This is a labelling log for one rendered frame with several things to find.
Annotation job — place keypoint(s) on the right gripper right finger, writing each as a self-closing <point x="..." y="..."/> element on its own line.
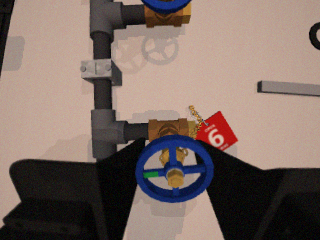
<point x="245" y="198"/>

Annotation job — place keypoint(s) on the small black rubber ring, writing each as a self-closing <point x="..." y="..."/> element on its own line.
<point x="313" y="35"/>

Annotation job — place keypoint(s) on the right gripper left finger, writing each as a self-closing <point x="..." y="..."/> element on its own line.
<point x="110" y="188"/>

